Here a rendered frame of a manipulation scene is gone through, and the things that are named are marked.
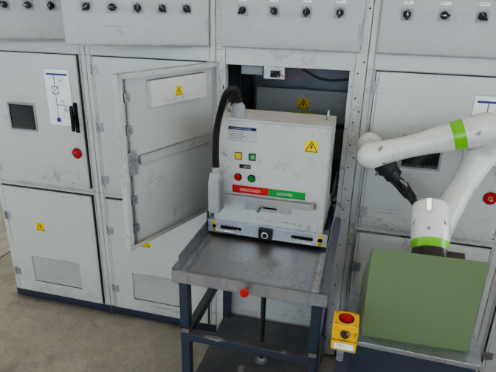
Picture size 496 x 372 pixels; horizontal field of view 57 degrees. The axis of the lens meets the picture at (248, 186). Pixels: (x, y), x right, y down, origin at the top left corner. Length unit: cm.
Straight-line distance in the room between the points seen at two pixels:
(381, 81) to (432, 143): 41
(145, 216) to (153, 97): 52
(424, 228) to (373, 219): 65
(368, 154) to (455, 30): 63
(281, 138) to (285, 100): 97
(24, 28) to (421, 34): 185
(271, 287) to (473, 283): 69
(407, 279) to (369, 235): 76
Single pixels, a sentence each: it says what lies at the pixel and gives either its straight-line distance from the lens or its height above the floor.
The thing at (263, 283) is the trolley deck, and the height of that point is 85.
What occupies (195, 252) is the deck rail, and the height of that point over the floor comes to 85.
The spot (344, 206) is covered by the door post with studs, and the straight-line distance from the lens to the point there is 230.
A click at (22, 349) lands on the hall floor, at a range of 301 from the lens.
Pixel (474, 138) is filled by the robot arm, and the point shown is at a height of 139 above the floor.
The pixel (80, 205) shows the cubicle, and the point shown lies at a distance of 281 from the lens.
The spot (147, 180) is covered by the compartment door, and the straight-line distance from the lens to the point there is 202.
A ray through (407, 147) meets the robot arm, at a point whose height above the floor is 133.
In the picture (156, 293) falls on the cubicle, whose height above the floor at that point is 21.
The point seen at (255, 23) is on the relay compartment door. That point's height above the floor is 175.
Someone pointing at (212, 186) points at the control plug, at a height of 113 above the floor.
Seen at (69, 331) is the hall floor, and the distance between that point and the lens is 305.
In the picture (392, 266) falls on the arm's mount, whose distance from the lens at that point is 159.
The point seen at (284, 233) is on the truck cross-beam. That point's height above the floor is 91.
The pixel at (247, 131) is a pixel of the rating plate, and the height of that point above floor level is 134.
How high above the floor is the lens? 182
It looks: 21 degrees down
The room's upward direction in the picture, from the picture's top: 1 degrees clockwise
